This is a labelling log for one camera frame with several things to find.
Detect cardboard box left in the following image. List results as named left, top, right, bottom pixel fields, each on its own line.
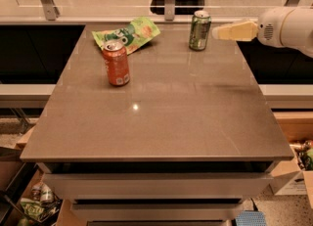
left=0, top=130, right=86, bottom=226

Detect orange soda can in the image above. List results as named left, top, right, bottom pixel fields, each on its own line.
left=103, top=40, right=130, bottom=86

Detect green bag in left box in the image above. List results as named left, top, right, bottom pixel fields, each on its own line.
left=21, top=198, right=49, bottom=222

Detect blue perforated pad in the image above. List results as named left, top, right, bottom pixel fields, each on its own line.
left=235, top=211, right=267, bottom=226

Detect green soda can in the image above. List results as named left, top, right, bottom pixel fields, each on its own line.
left=189, top=10, right=211, bottom=51

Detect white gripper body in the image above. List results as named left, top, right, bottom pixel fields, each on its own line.
left=257, top=7, right=289, bottom=48

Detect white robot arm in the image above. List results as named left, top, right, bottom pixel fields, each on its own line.
left=212, top=7, right=313, bottom=58

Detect cardboard box right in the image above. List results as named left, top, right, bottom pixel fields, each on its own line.
left=270, top=112, right=313, bottom=208

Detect cardboard box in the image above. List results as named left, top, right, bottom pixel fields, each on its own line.
left=270, top=112, right=313, bottom=208
left=0, top=130, right=86, bottom=226

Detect grey drawer cabinet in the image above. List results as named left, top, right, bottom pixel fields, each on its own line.
left=37, top=160, right=275, bottom=226

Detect green snack bag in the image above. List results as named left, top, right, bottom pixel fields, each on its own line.
left=92, top=17, right=160, bottom=55

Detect crushed cans in left box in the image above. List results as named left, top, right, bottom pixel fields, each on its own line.
left=31, top=183, right=55, bottom=204

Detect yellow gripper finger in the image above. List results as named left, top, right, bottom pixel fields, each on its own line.
left=212, top=21, right=258, bottom=41

